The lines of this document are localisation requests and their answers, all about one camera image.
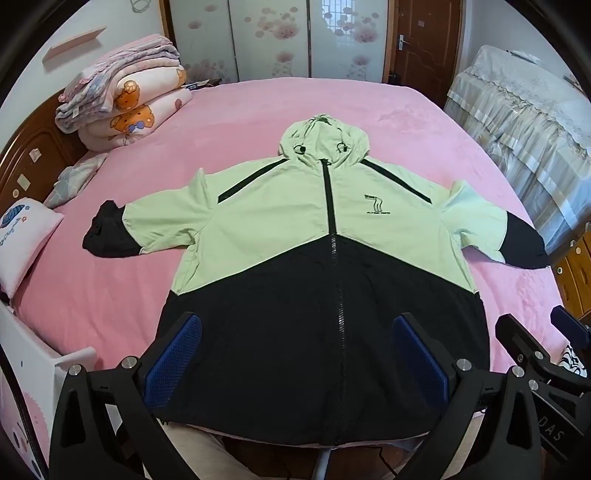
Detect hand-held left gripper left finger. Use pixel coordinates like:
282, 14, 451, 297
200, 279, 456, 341
48, 311, 204, 480

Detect white pink embroidered pillow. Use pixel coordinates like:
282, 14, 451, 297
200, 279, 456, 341
0, 198, 64, 300

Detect wooden drawer cabinet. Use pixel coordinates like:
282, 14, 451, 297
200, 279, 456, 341
551, 237, 591, 319

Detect white pink furniture panel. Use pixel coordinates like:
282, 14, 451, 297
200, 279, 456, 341
0, 300, 99, 480

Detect brown wooden door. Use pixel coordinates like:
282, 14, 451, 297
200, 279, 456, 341
392, 0, 464, 109

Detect pink wall shelf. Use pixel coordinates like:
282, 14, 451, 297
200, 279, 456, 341
42, 27, 108, 63

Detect folded bear print quilt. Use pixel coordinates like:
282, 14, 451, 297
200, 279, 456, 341
76, 65, 192, 153

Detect pink bed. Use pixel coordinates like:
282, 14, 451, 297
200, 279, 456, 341
9, 79, 575, 450

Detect black white patterned cloth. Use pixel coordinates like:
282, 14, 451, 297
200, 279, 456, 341
561, 344, 585, 377

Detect green and black hooded jacket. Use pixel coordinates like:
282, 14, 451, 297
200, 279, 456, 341
82, 114, 552, 448

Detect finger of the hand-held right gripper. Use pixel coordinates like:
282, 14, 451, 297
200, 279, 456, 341
551, 305, 591, 344
495, 314, 566, 386

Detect folded cartoon print quilts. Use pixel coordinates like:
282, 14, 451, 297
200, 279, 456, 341
54, 33, 182, 136

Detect lace covered furniture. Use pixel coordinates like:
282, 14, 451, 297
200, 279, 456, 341
444, 44, 591, 241

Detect floral sliding door wardrobe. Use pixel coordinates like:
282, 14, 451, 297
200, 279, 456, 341
159, 0, 398, 86

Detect light blue floral cloth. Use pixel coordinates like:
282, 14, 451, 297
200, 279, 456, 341
44, 151, 109, 209

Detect brown wooden headboard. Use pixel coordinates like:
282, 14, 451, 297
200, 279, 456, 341
0, 88, 88, 204

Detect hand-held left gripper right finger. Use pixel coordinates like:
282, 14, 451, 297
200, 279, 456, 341
392, 313, 550, 480

